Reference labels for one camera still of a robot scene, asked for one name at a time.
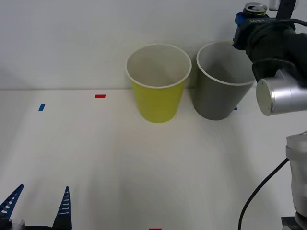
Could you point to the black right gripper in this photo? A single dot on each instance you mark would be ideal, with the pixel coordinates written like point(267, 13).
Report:
point(244, 33)

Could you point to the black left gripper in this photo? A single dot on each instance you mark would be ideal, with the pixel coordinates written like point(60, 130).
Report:
point(38, 227)

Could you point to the dark grey drink can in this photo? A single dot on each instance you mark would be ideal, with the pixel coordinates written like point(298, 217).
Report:
point(254, 10)

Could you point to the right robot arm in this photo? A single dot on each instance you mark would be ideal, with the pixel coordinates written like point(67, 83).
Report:
point(280, 95)

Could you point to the grey plastic bin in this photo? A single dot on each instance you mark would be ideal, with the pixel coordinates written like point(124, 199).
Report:
point(216, 100)

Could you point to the yellow-green plastic bin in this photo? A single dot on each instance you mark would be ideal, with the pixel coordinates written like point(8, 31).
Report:
point(157, 103)

